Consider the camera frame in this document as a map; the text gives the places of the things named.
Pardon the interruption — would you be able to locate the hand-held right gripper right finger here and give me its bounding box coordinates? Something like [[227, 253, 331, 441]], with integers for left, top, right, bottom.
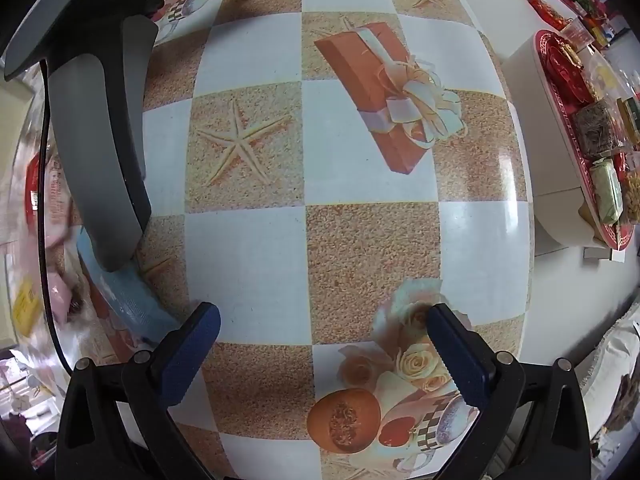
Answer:
[[425, 302, 593, 480]]

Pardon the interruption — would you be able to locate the light blue snack packet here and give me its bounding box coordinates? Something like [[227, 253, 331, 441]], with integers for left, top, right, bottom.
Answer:
[[77, 227, 183, 348]]

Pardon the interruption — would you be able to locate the red gift packet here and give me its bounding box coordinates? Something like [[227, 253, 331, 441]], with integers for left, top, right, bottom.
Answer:
[[527, 0, 572, 29]]

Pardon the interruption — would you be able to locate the clear plastic cup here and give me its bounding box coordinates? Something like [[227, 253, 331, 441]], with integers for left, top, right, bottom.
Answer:
[[561, 17, 593, 48]]

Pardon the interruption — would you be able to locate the white cushion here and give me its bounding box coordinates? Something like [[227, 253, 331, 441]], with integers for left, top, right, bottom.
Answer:
[[574, 304, 640, 443]]

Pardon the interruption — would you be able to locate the clear bag of nuts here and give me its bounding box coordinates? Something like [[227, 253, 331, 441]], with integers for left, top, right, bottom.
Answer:
[[620, 167, 640, 223]]

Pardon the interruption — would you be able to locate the round red tray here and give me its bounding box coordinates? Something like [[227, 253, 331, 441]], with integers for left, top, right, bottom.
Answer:
[[532, 29, 636, 252]]

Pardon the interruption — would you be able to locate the red snack packet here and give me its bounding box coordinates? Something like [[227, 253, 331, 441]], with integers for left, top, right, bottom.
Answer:
[[25, 152, 43, 218]]

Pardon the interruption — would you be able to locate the printed checkered tablecloth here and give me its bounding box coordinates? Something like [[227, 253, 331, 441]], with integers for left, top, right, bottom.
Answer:
[[50, 0, 537, 480]]

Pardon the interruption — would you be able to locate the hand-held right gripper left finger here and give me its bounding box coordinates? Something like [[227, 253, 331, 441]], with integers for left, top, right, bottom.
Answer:
[[55, 301, 236, 480]]

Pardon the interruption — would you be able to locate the green wrapped packet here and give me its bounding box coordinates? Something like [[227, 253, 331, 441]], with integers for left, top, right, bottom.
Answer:
[[589, 159, 626, 225]]

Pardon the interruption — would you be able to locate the brown cake block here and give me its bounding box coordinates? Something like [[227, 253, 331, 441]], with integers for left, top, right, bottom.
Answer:
[[571, 100, 621, 157]]

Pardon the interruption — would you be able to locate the black cable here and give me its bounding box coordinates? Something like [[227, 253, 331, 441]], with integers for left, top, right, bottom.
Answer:
[[36, 59, 73, 368]]

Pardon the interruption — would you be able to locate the white side table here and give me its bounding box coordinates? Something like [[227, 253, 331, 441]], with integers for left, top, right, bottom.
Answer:
[[500, 35, 626, 263]]

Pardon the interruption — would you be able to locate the pink snack packet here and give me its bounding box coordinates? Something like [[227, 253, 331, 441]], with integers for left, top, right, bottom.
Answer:
[[42, 152, 83, 248]]

